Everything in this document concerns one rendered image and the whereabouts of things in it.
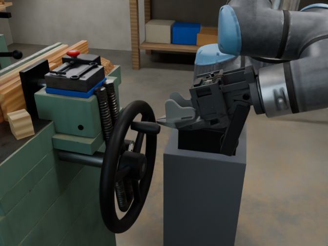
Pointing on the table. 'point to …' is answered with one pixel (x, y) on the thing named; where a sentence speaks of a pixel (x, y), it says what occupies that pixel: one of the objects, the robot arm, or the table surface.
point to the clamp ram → (33, 80)
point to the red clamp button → (73, 52)
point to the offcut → (20, 124)
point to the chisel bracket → (5, 62)
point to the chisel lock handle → (17, 54)
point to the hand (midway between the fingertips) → (164, 122)
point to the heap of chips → (107, 65)
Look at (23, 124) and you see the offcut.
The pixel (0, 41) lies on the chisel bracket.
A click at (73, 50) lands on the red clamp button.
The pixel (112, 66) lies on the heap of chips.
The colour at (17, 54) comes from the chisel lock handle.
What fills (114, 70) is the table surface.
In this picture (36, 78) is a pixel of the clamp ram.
